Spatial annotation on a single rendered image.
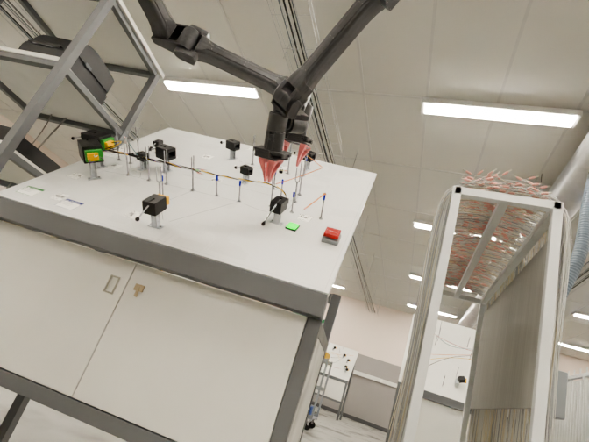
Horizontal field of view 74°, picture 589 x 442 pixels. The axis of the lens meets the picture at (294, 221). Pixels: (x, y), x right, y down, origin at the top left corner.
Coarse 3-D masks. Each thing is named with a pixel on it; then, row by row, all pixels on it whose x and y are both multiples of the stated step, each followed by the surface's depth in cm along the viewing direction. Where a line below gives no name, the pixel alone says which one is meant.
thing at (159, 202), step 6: (150, 198) 121; (156, 198) 122; (162, 198) 122; (144, 204) 120; (150, 204) 119; (156, 204) 120; (162, 204) 123; (144, 210) 118; (150, 210) 120; (156, 210) 120; (162, 210) 124; (138, 216) 117; (156, 216) 123; (156, 222) 124
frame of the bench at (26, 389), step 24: (312, 336) 105; (0, 384) 109; (24, 384) 109; (288, 384) 101; (24, 408) 164; (72, 408) 105; (96, 408) 105; (288, 408) 99; (0, 432) 158; (120, 432) 101; (144, 432) 100; (288, 432) 97
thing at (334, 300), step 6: (102, 252) 186; (330, 294) 166; (330, 300) 165; (336, 300) 164; (330, 306) 164; (336, 306) 163; (330, 312) 162; (336, 312) 162; (330, 318) 162; (324, 324) 161; (330, 324) 161; (324, 330) 160; (330, 330) 160
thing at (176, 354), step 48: (144, 288) 116; (192, 288) 115; (144, 336) 110; (192, 336) 109; (240, 336) 108; (288, 336) 106; (96, 384) 107; (144, 384) 105; (192, 384) 104; (240, 384) 103; (192, 432) 99; (240, 432) 98
